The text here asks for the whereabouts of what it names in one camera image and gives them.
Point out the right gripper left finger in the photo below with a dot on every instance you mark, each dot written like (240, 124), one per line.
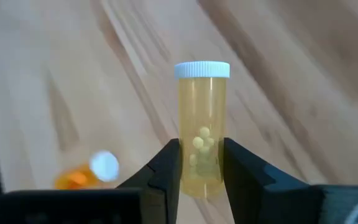
(166, 186)

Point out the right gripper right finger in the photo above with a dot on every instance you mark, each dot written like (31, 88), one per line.
(250, 186)

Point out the pale yellow pill bottle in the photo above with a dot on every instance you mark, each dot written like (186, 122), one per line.
(202, 109)

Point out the orange pill bottle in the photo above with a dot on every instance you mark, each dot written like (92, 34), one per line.
(79, 179)

